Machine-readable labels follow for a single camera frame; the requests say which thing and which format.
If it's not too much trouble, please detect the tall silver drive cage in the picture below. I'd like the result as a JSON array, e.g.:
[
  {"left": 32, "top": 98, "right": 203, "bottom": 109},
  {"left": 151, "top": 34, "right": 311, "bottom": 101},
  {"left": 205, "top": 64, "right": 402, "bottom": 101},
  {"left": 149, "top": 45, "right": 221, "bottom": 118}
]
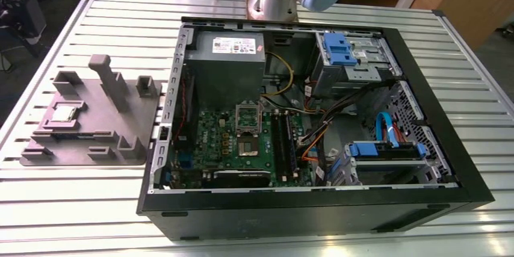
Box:
[{"left": 311, "top": 30, "right": 404, "bottom": 98}]

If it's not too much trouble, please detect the grey parts rack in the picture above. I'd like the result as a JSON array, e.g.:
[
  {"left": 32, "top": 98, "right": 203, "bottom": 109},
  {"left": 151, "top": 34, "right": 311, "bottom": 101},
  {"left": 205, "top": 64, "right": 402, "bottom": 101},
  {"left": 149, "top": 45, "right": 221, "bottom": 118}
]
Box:
[{"left": 18, "top": 54, "right": 164, "bottom": 167}]

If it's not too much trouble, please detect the wooden cabinet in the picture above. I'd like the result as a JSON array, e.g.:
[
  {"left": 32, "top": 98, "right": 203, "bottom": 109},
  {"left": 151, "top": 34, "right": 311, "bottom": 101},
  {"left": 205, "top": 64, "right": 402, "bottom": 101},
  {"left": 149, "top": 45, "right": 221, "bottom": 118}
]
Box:
[{"left": 412, "top": 0, "right": 514, "bottom": 51}]

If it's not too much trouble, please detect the black disk, blue carrier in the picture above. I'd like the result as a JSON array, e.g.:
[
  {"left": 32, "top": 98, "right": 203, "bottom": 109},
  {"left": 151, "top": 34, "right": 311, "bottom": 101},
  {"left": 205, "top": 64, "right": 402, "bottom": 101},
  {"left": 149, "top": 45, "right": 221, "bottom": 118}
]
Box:
[{"left": 347, "top": 141, "right": 428, "bottom": 161}]

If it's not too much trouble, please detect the graphics card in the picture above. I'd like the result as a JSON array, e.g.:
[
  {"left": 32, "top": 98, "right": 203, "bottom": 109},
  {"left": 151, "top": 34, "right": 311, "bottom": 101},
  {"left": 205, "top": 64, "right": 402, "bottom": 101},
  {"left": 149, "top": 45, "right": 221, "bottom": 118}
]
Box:
[{"left": 203, "top": 168, "right": 272, "bottom": 188}]

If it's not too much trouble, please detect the black RAM slot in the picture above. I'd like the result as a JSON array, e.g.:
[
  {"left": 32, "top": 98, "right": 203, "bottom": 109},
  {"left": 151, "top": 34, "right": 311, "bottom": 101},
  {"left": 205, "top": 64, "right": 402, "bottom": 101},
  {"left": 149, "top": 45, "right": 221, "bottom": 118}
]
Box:
[
  {"left": 279, "top": 111, "right": 295, "bottom": 179},
  {"left": 284, "top": 111, "right": 301, "bottom": 179},
  {"left": 273, "top": 111, "right": 288, "bottom": 180},
  {"left": 269, "top": 111, "right": 284, "bottom": 180}
]

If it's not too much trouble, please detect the blue plastic carrier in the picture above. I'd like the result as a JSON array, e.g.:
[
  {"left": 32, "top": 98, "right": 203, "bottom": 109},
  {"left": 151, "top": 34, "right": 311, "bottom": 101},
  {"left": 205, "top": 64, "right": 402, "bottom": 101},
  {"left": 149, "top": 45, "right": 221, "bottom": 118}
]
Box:
[{"left": 323, "top": 33, "right": 359, "bottom": 67}]

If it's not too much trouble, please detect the blue looped data wire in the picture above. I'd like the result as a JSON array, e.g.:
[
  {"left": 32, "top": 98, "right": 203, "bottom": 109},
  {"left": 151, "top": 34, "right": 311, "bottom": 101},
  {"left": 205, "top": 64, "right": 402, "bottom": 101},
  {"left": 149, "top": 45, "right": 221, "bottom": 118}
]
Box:
[{"left": 375, "top": 111, "right": 403, "bottom": 149}]

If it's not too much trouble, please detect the black PC case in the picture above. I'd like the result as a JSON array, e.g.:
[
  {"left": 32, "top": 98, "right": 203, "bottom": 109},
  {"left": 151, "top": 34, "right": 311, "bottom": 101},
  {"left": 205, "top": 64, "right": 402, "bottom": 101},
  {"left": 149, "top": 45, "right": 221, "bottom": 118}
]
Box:
[{"left": 136, "top": 16, "right": 495, "bottom": 241}]

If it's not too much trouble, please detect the blue RAM stick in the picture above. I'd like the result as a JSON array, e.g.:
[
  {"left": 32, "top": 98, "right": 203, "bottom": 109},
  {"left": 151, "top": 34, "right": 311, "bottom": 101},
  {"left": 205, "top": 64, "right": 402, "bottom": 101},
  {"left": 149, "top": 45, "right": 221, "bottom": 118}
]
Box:
[{"left": 50, "top": 132, "right": 97, "bottom": 141}]

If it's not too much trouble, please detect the metal socket cover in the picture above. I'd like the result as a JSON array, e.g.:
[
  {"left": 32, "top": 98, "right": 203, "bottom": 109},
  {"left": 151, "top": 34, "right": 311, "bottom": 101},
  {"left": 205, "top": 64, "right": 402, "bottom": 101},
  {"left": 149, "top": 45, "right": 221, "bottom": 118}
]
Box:
[{"left": 233, "top": 102, "right": 265, "bottom": 137}]

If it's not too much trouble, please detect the low silver disk bay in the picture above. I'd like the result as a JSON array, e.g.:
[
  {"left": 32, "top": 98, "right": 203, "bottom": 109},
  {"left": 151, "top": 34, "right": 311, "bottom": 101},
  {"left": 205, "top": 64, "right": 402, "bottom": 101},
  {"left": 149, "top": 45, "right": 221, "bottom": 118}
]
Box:
[{"left": 343, "top": 148, "right": 458, "bottom": 187}]

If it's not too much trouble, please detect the grey power supply unit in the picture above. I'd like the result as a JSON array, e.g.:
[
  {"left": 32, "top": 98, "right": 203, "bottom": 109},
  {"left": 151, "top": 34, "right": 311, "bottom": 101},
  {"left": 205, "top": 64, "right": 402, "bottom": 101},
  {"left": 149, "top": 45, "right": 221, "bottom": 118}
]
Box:
[{"left": 184, "top": 31, "right": 267, "bottom": 110}]

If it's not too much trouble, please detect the yellow power wire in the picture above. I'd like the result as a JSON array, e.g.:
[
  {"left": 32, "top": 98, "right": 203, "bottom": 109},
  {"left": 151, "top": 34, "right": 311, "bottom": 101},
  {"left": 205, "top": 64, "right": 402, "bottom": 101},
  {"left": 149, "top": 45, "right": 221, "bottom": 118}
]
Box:
[{"left": 260, "top": 51, "right": 296, "bottom": 98}]

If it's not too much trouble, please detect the green motherboard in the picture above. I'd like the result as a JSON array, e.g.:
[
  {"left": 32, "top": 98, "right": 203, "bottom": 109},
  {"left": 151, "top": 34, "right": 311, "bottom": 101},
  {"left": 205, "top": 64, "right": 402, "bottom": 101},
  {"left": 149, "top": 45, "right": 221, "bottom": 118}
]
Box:
[{"left": 164, "top": 105, "right": 317, "bottom": 188}]

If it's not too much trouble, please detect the silver CPU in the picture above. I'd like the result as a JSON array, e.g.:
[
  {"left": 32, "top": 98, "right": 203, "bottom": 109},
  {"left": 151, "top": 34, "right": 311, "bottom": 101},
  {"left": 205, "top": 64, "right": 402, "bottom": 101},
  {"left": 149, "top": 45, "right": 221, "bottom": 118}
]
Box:
[{"left": 49, "top": 105, "right": 77, "bottom": 123}]

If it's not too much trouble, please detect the CPU socket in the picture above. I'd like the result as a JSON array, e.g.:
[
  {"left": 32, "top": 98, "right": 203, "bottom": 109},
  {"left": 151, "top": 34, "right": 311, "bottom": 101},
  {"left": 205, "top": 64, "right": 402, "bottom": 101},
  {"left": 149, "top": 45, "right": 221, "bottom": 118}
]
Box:
[{"left": 236, "top": 135, "right": 261, "bottom": 157}]

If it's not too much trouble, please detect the black wire bundle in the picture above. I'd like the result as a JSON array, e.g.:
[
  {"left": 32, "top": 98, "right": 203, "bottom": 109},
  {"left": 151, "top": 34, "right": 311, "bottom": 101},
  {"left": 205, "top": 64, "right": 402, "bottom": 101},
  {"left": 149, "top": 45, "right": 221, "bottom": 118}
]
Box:
[{"left": 299, "top": 79, "right": 398, "bottom": 145}]

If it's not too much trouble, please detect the blue flat wire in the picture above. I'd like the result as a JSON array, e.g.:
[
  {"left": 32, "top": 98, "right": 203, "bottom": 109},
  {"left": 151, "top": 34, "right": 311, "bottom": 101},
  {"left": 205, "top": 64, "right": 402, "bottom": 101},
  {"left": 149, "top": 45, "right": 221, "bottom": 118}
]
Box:
[{"left": 325, "top": 153, "right": 347, "bottom": 186}]

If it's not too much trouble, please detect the orange wire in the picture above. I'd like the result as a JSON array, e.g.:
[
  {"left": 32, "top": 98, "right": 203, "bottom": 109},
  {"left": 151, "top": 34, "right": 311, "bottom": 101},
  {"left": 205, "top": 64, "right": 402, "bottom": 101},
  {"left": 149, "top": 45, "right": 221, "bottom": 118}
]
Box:
[{"left": 299, "top": 132, "right": 327, "bottom": 161}]

